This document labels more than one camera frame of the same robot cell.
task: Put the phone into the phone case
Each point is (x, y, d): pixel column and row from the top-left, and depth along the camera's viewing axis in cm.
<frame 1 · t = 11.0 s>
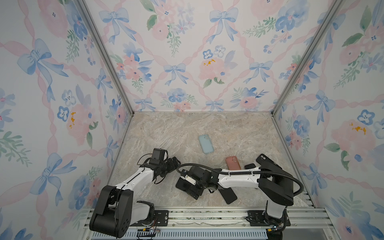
left hand: (176, 164, 89), fingers open
right hand: (191, 184, 85), fingers open
light blue phone case: (206, 144, 105), on the table
black phone middle: (228, 194, 83), on the table

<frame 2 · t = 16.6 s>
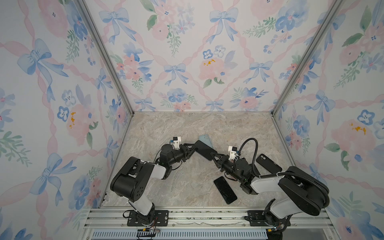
left hand: (198, 146, 83), fingers open
right hand: (209, 153, 81), fingers closed
black phone left: (204, 149, 87), point 13 cm above the table
the other named things where they were.

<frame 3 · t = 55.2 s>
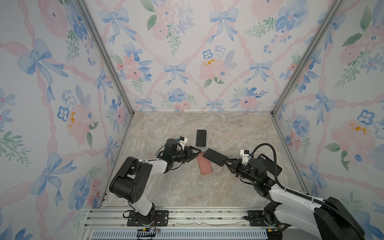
left hand: (200, 152, 85), fingers open
right hand: (222, 159, 80), fingers closed
black phone middle: (215, 157, 86), point 11 cm above the table
black phone left: (201, 138, 106), on the table
pink phone case: (205, 165, 94), on the table
the other named things where they were.

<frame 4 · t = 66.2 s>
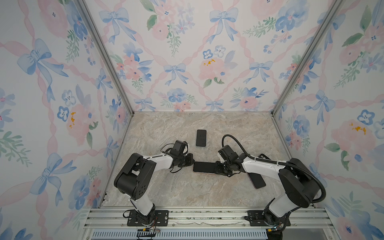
left hand: (195, 161, 92), fingers closed
right hand: (212, 171, 89), fingers open
black phone middle: (205, 167, 96), on the table
